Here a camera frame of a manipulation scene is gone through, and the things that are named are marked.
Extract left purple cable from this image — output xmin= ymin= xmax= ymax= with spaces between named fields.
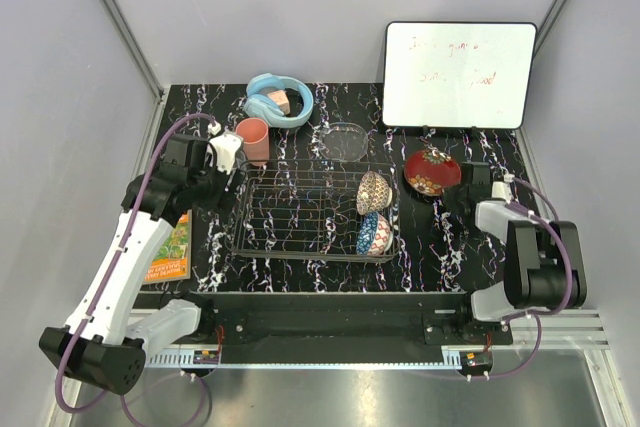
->
xmin=53 ymin=114 xmax=221 ymax=426

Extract light blue headphones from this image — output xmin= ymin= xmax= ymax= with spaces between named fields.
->
xmin=243 ymin=73 xmax=314 ymax=130

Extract red floral lacquer bowl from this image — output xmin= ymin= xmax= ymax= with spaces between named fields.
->
xmin=404 ymin=148 xmax=462 ymax=197

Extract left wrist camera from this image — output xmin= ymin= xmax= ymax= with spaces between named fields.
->
xmin=161 ymin=134 xmax=208 ymax=172

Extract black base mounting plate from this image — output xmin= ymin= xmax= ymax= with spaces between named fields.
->
xmin=157 ymin=292 xmax=513 ymax=346

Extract clear glass bowl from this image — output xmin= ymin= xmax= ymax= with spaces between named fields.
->
xmin=318 ymin=122 xmax=369 ymax=162

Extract pink plastic cup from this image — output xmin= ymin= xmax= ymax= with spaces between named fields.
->
xmin=236 ymin=118 xmax=270 ymax=167

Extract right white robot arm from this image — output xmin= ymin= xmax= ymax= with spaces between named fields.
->
xmin=443 ymin=182 xmax=587 ymax=344

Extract pink wooden block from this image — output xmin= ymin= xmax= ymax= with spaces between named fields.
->
xmin=267 ymin=89 xmax=291 ymax=116

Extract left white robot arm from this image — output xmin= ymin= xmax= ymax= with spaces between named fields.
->
xmin=39 ymin=132 xmax=243 ymax=395

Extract beige patterned bowl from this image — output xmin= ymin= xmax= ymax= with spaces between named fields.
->
xmin=356 ymin=171 xmax=393 ymax=215

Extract blue triangle pattern bowl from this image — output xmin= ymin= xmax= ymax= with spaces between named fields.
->
xmin=356 ymin=212 xmax=393 ymax=256

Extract white dry-erase board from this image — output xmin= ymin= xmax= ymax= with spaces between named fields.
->
xmin=382 ymin=21 xmax=537 ymax=130

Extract orange treehouse book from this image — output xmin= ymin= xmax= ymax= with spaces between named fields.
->
xmin=143 ymin=210 xmax=192 ymax=285

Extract black wire dish rack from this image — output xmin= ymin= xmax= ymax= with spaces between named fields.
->
xmin=227 ymin=158 xmax=400 ymax=263

